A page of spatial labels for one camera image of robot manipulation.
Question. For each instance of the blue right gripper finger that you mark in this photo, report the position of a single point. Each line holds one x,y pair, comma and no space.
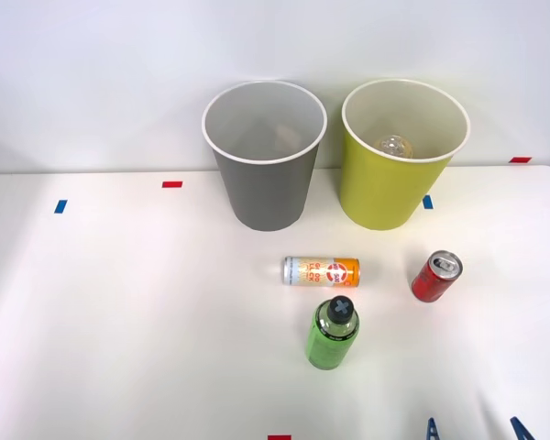
522,432
433,432

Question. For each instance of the red can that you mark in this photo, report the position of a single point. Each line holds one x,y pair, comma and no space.
428,284

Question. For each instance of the green bottle with black cap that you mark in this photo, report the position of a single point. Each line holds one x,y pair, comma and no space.
330,344

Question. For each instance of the orange and white can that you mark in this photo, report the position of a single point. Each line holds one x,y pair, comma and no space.
321,271

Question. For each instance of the yellow-green plastic waste bin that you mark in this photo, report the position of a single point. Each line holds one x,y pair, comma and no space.
385,192

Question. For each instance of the clear plastic bottle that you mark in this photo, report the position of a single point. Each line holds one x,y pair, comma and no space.
393,146

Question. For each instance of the grey plastic waste bin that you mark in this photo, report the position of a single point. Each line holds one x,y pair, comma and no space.
266,197

